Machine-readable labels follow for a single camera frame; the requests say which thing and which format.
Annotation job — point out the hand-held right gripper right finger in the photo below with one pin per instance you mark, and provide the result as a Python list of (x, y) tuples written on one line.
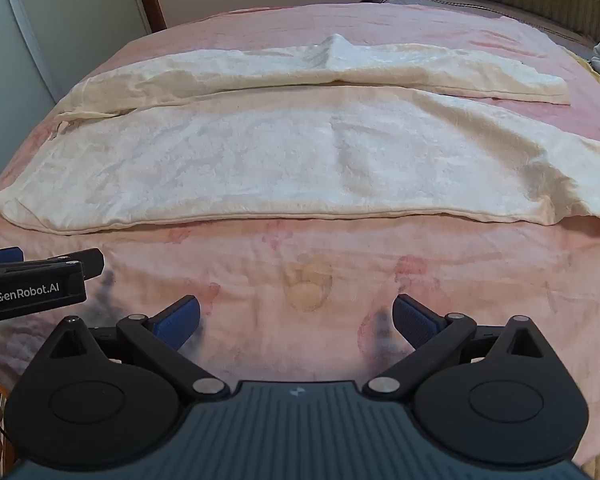
[(413, 319)]

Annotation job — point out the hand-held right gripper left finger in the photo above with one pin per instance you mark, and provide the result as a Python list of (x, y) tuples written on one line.
[(180, 319)]

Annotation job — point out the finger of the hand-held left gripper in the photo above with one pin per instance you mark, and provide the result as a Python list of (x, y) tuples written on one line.
[(0, 256), (92, 262)]

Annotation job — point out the cream fluffy blanket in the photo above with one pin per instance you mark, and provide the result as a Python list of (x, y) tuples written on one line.
[(280, 160)]

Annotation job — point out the pink printed blanket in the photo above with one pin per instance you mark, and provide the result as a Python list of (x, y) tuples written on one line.
[(300, 270)]

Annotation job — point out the white wardrobe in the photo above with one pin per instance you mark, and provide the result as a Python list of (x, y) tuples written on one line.
[(55, 35)]

